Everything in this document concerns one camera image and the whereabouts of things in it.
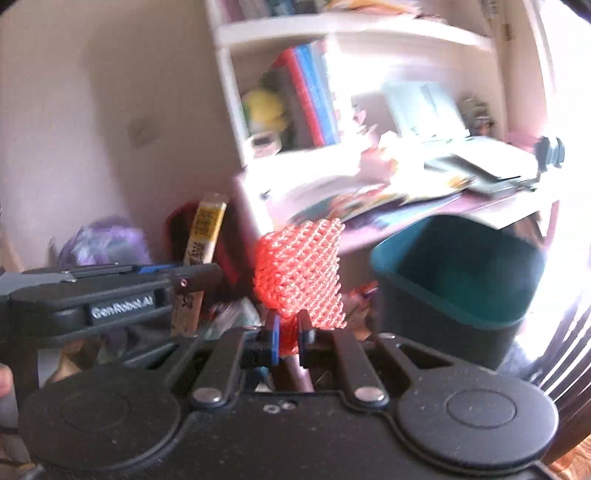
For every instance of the yellow white snack box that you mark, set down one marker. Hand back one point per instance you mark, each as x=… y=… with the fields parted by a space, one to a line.
x=202 y=238

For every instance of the yellow plush toy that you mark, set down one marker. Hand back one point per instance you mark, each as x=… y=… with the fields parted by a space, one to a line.
x=265 y=108

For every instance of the wooden chair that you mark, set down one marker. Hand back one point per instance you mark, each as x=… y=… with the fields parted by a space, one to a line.
x=563 y=373

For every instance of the teal trash bin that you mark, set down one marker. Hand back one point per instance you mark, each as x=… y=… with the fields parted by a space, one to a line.
x=456 y=285

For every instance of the person's left hand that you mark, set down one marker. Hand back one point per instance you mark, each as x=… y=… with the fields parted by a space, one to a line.
x=6 y=381

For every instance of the red plastic bag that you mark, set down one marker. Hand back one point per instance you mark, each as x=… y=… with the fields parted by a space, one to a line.
x=230 y=252

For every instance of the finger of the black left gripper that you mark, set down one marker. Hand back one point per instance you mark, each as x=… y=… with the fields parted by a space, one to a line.
x=187 y=278

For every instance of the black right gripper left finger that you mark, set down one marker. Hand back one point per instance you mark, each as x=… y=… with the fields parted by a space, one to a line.
x=250 y=347

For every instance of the upright books red blue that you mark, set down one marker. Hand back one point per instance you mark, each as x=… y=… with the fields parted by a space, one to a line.
x=300 y=76

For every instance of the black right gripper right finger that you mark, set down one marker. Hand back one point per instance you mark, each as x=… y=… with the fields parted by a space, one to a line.
x=355 y=374

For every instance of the white bookshelf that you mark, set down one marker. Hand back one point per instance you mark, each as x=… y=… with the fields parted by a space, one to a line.
x=452 y=44

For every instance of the purple plastic bag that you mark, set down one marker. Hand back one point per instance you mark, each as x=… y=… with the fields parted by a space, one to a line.
x=113 y=240

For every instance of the white cluttered desk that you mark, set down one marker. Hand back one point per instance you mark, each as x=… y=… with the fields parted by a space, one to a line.
x=376 y=198

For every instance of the red foam fruit net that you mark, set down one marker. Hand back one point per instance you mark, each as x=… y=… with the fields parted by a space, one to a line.
x=296 y=269

